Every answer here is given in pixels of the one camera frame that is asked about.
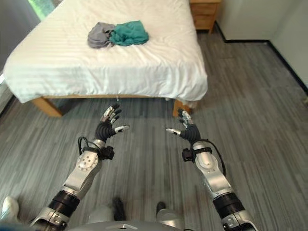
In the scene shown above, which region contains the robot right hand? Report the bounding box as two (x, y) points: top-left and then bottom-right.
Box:
(165, 108), (202, 143)

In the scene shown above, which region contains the teal crumpled garment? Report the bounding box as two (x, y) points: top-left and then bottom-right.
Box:
(109, 20), (150, 46)

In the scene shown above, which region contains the robot silver torso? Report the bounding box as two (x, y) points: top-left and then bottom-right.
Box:
(69, 220), (186, 231)

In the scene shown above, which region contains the white bed sheet mattress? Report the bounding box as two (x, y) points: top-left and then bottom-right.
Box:
(2, 0), (208, 103)

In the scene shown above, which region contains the robot leg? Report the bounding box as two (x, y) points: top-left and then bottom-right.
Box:
(155, 201), (185, 228)
(88, 197), (125, 224)

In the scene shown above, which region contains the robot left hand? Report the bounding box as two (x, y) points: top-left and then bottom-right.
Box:
(95, 103), (130, 141)

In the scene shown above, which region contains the grey crumpled garment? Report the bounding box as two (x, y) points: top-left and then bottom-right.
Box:
(87, 22), (116, 49)

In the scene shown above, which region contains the robot left leg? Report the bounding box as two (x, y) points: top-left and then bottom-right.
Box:
(88, 197), (125, 224)

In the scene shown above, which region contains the grey curtain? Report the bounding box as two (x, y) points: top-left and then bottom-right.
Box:
(0, 0), (45, 73)

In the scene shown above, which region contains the wooden nightstand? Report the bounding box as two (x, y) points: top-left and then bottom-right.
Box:
(189, 0), (221, 34)

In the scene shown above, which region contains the robot right leg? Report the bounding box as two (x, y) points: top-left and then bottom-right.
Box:
(155, 201), (185, 228)

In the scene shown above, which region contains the wooden bed frame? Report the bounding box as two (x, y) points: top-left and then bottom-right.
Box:
(32, 95), (193, 118)

